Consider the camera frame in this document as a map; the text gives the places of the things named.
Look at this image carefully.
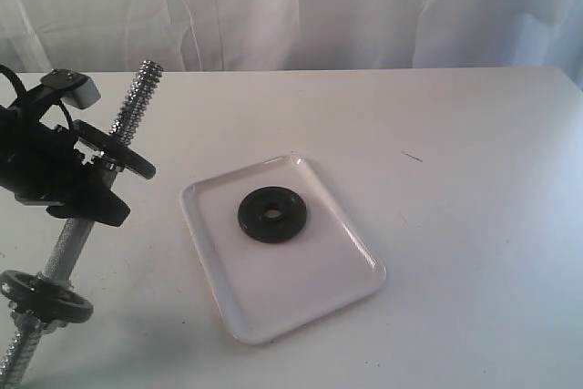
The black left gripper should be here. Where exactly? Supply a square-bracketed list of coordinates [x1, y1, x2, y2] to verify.
[1, 104, 130, 227]

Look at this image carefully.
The white rectangular plastic tray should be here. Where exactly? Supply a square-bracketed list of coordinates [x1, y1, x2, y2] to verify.
[179, 154, 386, 344]

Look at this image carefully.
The chrome spinlock collar nut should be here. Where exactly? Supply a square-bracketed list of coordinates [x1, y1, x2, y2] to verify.
[10, 311, 68, 334]

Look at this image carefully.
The black left camera cable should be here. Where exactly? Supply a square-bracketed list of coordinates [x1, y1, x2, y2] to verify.
[0, 64, 74, 135]

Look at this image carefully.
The white backdrop curtain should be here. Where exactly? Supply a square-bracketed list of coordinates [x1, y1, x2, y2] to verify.
[1, 0, 582, 83]

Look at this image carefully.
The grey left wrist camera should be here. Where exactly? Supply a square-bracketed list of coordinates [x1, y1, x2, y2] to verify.
[40, 69, 101, 110]

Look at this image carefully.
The chrome threaded dumbbell bar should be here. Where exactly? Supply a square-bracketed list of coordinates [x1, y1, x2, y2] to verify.
[1, 59, 163, 388]

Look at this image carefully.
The black weight plate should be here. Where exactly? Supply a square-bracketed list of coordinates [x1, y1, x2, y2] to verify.
[237, 186, 308, 244]
[1, 270, 94, 323]
[97, 133, 156, 179]

